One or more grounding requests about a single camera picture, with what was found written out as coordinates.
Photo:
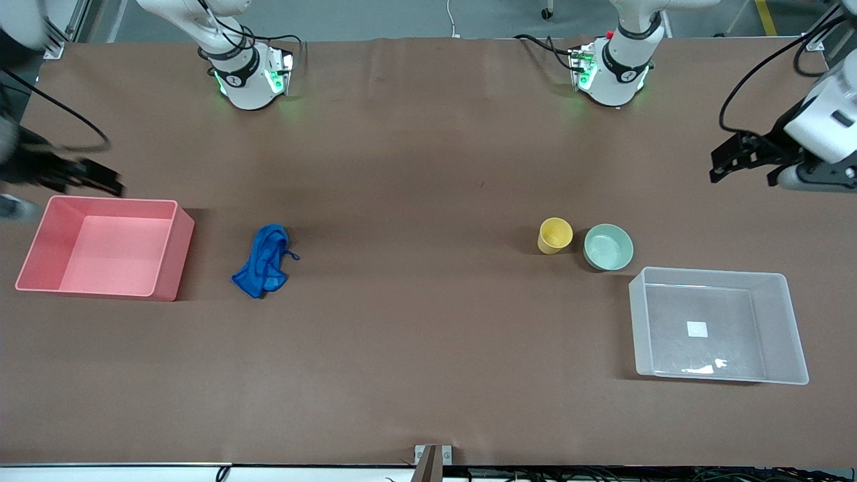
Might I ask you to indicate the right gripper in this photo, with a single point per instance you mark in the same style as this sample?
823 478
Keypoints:
28 167

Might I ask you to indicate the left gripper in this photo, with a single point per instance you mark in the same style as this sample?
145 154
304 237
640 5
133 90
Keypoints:
776 144

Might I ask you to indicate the green plastic bowl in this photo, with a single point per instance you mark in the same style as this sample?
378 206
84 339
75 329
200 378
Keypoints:
608 248

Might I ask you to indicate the blue mesh bag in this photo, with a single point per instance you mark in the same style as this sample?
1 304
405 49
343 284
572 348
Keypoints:
264 264

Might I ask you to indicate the yellow plastic cup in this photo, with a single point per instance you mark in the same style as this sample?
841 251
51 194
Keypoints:
554 235

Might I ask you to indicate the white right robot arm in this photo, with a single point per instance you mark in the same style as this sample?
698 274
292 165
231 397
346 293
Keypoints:
248 87

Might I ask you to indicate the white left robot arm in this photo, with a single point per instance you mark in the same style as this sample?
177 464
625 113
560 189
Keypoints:
612 80

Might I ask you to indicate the pink plastic bin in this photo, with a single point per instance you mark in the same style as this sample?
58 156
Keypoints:
107 254

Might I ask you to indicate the clear plastic bin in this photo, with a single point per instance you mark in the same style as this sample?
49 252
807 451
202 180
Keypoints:
716 328

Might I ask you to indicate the white square label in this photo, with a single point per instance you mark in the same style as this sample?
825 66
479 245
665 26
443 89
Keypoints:
697 329

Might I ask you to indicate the brown table cover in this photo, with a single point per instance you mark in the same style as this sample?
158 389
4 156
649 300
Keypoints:
415 201

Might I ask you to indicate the aluminium frame profile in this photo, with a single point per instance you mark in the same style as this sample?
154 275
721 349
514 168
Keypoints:
820 37
63 37

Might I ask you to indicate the metal table edge bracket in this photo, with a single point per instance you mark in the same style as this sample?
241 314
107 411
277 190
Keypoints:
428 458

